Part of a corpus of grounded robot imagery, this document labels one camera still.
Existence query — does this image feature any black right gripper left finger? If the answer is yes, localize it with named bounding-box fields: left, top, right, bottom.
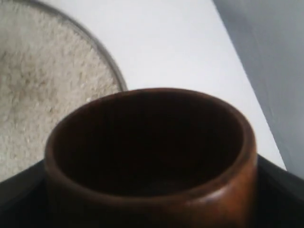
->
left=0, top=161, right=48, bottom=228

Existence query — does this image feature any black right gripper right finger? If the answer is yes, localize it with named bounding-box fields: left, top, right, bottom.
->
left=255, top=155, right=304, bottom=228

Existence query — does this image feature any large steel rice plate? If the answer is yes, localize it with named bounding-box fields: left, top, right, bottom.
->
left=0, top=0, right=124, bottom=181

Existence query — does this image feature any brown wooden cup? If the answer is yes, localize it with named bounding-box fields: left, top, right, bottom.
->
left=44, top=88, right=257, bottom=228

